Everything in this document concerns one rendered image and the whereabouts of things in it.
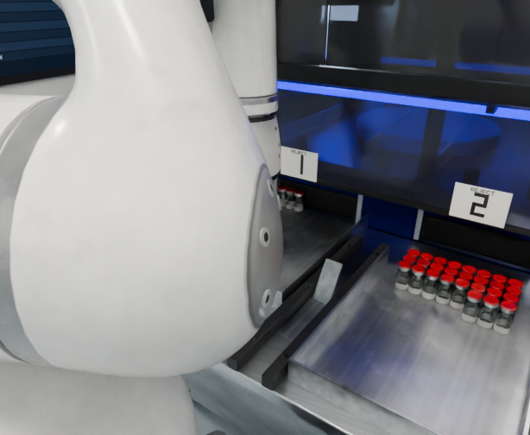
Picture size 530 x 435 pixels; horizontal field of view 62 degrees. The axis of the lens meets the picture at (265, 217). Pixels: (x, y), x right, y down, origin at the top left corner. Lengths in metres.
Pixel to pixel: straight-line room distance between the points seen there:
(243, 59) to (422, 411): 0.50
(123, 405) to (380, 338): 0.46
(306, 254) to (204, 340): 0.69
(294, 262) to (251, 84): 0.35
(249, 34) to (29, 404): 0.49
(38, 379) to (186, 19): 0.20
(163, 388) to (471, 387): 0.45
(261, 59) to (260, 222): 0.48
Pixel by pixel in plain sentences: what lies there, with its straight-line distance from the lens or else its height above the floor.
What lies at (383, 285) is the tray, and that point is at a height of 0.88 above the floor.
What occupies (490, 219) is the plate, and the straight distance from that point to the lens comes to 0.79.
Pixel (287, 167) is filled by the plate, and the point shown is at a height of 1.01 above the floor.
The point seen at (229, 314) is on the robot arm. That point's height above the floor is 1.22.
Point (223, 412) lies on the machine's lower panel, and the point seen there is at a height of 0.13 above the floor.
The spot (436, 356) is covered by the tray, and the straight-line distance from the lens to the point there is 0.67.
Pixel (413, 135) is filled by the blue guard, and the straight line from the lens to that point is 0.78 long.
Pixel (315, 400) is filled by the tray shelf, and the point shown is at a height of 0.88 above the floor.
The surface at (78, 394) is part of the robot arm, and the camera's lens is 0.27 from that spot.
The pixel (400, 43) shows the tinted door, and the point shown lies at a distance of 0.78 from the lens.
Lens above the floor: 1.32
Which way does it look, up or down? 27 degrees down
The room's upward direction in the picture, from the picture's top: straight up
